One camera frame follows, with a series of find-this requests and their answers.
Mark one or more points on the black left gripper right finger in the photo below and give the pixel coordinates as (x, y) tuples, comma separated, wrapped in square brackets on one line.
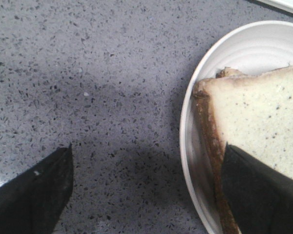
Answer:
[(259, 197)]

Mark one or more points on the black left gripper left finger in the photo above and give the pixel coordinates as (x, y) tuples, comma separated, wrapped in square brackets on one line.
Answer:
[(32, 202)]

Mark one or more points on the bread slice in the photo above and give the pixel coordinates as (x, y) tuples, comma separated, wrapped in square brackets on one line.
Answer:
[(253, 113), (227, 72)]

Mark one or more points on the white round plate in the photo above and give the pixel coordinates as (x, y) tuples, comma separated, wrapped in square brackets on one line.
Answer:
[(253, 49)]

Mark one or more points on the white bear-print tray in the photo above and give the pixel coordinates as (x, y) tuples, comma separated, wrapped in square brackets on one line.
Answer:
[(286, 5)]

